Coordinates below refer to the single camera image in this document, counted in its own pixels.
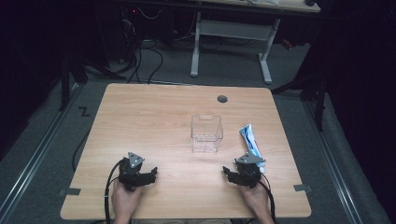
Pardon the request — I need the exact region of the black cable under table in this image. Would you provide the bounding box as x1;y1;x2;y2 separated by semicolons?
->
71;128;92;173

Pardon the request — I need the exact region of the person's left hand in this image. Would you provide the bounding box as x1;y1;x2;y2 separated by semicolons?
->
110;180;145;217

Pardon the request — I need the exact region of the black looped floor cable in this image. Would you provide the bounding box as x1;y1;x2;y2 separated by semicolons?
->
140;46;164;85

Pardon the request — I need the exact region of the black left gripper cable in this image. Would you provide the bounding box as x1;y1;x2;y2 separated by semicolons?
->
104;159;125;224

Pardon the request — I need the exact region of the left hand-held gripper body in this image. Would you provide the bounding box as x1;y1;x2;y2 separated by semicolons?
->
118;151;150;191

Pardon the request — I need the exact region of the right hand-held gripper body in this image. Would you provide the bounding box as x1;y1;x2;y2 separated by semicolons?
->
234;151;266;189

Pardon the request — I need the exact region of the black metal stand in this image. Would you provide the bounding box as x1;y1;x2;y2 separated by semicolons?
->
271;70;329;133
58;51;126;112

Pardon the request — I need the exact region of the wooden desk with white legs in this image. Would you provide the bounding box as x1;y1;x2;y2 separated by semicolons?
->
124;0;322;86

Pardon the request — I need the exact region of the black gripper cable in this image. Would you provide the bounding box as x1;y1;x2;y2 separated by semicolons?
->
256;177;277;224
104;159;125;224

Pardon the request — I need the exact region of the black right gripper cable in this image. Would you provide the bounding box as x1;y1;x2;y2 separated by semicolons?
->
256;177;277;224

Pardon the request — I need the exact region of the grey tape strip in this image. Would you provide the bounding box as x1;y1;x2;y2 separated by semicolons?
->
292;183;313;192
58;187;82;197

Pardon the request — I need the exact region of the small red object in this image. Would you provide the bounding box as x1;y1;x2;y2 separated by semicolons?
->
280;38;294;51

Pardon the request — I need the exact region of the thin white cable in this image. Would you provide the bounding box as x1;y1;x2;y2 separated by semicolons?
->
136;7;164;21

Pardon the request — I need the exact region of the black floor cable bundle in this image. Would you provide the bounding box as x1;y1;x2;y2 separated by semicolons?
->
120;18;144;84

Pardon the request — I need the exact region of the blue and white toothpaste tube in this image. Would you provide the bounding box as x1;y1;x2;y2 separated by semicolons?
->
238;123;266;175

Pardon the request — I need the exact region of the metal floor rail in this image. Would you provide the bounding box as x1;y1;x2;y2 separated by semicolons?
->
303;101;364;224
0;83;84;217

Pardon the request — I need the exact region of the person's right hand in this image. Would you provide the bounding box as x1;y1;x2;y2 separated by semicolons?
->
237;181;271;216

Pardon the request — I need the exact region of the clear plastic container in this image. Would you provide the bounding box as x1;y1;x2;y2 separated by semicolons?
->
191;115;224;153

